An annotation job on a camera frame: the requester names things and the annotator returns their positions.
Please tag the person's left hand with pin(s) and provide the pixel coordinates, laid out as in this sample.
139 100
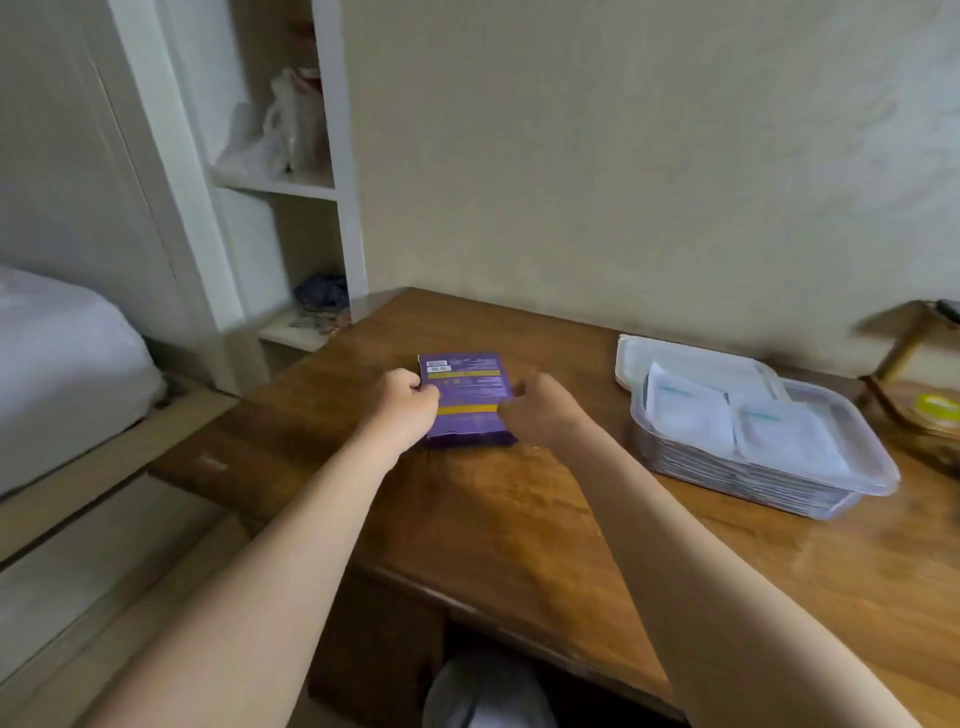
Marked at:
405 416

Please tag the person's right hand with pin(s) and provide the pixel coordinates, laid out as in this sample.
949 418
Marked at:
544 416

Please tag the purple box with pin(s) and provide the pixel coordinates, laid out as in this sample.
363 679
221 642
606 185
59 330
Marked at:
469 390

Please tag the white container lid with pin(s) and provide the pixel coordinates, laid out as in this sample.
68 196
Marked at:
697 360

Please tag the clear plastic container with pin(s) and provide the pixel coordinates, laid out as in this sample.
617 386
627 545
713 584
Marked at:
870 465

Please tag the person's right forearm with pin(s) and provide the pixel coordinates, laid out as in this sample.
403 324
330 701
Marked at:
720 592

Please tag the person's left forearm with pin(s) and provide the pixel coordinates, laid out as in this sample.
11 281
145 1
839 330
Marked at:
262 592

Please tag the person's grey trousers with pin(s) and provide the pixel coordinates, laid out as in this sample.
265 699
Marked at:
487 694

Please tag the white papers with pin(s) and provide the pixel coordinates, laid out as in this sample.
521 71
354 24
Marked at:
319 322

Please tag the dark blue bundle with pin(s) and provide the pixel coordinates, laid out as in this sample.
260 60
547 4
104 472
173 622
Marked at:
322 291

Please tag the clear plastic bags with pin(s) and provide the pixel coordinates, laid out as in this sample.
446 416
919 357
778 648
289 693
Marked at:
285 127

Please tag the white bookshelf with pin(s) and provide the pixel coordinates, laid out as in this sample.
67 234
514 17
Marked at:
180 187

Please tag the white cloth bundle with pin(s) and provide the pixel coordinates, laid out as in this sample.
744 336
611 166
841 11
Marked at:
67 375

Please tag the small wooden desk shelf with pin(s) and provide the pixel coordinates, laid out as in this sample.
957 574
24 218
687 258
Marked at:
900 352

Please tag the yellow tape roll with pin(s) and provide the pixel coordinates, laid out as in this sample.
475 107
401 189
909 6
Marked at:
937 406

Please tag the beige bed frame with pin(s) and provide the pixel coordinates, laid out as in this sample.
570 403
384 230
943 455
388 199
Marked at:
90 465

